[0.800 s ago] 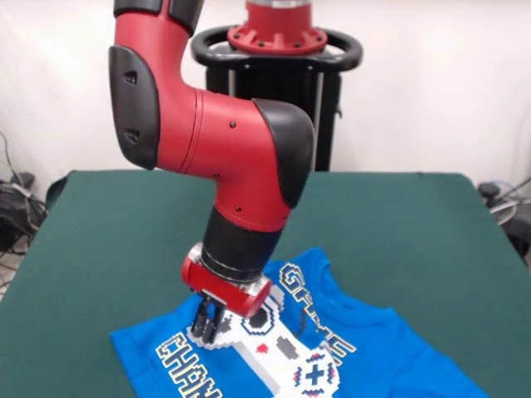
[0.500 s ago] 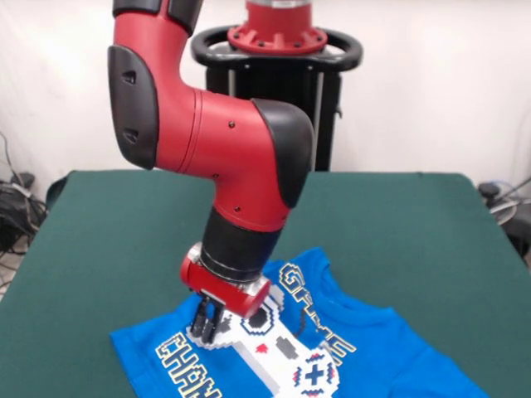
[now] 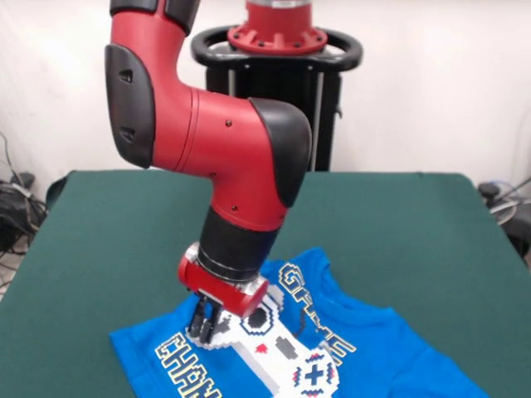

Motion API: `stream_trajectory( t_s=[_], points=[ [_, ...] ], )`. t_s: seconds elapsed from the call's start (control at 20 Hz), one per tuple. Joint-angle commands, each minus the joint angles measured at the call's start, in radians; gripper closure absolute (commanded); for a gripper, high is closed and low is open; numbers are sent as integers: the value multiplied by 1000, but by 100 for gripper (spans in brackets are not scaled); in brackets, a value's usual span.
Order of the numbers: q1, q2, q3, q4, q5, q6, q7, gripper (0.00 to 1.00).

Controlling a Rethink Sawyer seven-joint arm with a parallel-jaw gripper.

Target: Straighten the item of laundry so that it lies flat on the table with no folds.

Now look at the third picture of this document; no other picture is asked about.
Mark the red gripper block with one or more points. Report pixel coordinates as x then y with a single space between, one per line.
220 290

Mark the blue printed T-shirt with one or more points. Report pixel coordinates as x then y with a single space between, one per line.
394 344

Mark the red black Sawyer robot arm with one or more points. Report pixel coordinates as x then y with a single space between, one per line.
215 145

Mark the dark green table cloth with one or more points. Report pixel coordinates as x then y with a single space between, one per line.
83 248

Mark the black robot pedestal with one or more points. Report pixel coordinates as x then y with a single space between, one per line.
332 83

